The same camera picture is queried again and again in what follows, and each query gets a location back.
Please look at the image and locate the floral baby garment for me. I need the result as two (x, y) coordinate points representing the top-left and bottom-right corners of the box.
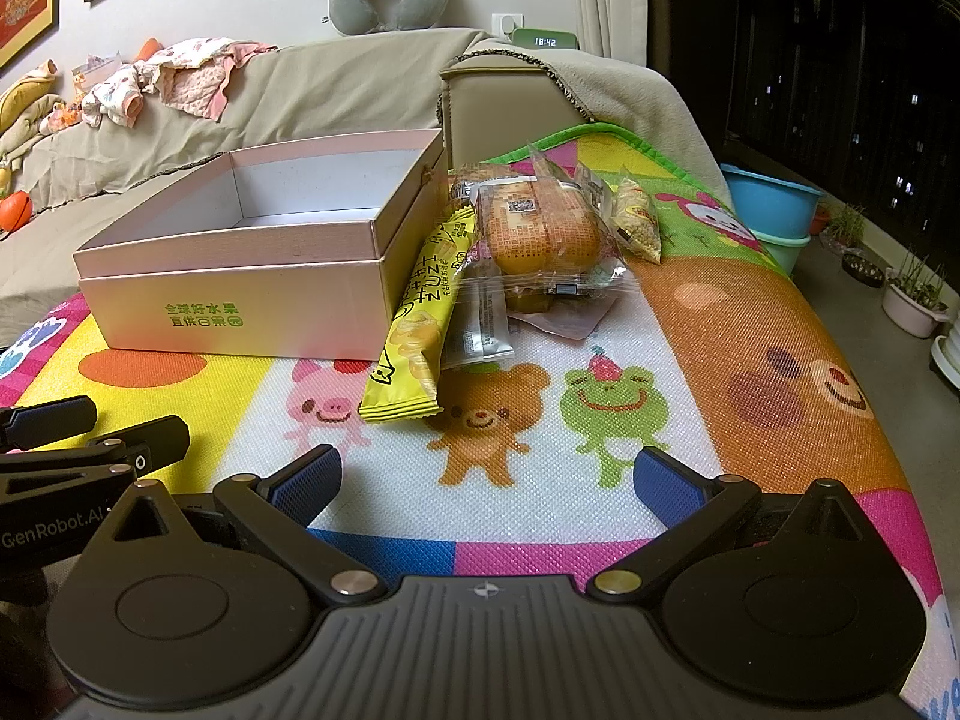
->
(77, 62), (164, 129)

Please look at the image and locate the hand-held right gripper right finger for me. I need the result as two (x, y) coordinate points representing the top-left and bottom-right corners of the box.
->
(585, 446), (863, 605)

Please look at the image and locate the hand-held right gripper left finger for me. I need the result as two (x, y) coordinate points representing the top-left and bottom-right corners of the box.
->
(109, 444), (383, 605)

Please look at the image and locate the yellow plush toy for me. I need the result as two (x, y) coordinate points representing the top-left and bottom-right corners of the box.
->
(0, 64), (66, 137)

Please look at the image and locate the olive beige garment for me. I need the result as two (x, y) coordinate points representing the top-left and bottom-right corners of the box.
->
(0, 95), (66, 170)

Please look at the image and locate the beige leather sofa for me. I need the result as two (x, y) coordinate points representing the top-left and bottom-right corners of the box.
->
(438, 52), (595, 175)

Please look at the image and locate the white ribbed pot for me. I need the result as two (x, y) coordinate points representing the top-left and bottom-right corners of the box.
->
(928, 330), (960, 385)

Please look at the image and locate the large bread packet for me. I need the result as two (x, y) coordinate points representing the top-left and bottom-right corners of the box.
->
(448, 163), (542, 205)

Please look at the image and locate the dark plant pot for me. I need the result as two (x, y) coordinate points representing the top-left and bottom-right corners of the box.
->
(840, 251), (891, 287)

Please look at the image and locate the small plant pot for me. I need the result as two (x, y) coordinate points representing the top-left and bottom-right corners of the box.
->
(820, 202), (865, 250)

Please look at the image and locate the teal plastic basin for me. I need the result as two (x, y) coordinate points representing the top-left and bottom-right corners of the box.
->
(756, 231), (812, 276)

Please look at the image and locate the packet of brown balls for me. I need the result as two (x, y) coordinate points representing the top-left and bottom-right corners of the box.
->
(504, 277), (625, 340)

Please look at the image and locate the beige covered sofa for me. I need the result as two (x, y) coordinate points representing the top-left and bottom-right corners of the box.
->
(0, 26), (734, 320)

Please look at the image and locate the pink cardboard box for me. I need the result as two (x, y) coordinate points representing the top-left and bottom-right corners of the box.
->
(73, 129), (449, 362)

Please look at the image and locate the white plant pot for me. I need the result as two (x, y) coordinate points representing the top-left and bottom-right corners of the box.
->
(880, 247), (951, 339)

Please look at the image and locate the clear plastic packaging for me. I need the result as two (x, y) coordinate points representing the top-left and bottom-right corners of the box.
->
(71, 51), (122, 85)

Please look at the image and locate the clear packet with barcode label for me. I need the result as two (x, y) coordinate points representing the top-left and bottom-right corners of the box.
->
(441, 266), (520, 370)

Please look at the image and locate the orange ball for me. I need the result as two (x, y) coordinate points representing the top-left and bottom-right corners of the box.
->
(0, 193), (35, 233)

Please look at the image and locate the yellow snack packet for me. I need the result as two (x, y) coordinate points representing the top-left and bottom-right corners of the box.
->
(358, 208), (476, 422)

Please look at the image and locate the colourful cartoon play mat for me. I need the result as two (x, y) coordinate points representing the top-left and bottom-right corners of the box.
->
(0, 124), (960, 720)

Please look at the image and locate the orange bread packet with code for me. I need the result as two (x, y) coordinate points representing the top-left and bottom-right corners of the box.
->
(459, 146), (638, 299)

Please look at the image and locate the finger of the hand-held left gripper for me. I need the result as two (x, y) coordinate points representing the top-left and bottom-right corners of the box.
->
(0, 415), (191, 497)
(0, 395), (99, 449)

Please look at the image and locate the white curtain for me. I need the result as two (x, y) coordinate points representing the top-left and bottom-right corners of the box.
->
(572, 0), (655, 66)

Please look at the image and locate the packet of yellow grains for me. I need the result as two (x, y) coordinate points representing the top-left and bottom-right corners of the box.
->
(606, 175), (665, 266)

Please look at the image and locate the blue plastic basin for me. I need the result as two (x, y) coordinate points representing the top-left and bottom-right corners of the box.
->
(718, 162), (825, 239)

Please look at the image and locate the green digital clock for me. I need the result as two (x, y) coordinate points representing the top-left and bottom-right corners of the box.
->
(508, 26), (581, 54)

